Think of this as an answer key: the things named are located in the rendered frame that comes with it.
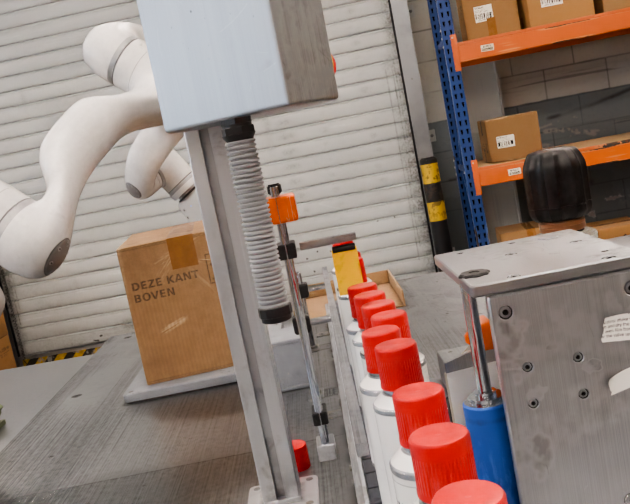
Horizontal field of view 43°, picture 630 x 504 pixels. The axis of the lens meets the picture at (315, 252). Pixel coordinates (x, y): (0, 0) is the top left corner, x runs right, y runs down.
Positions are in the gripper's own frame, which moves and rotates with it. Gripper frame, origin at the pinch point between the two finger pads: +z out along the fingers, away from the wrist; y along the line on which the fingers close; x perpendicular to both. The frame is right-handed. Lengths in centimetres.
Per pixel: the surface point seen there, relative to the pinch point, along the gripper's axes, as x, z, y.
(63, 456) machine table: -80, 2, -1
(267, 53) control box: -93, -19, 77
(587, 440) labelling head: -123, 14, 87
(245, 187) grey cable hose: -97, -11, 67
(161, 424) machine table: -69, 10, 8
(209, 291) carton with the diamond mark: -42.8, 1.2, 14.9
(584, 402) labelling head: -122, 12, 89
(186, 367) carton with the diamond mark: -49, 9, 3
